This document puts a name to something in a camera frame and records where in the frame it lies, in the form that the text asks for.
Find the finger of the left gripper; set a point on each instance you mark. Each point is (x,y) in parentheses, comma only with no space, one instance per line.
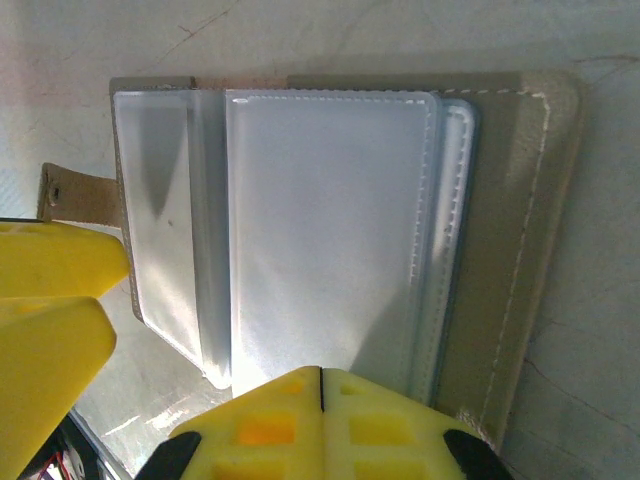
(60,260)
(45,360)

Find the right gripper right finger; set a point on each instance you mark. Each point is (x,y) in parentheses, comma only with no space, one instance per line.
(390,435)

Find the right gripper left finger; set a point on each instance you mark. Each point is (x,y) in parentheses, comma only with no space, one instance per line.
(260,435)

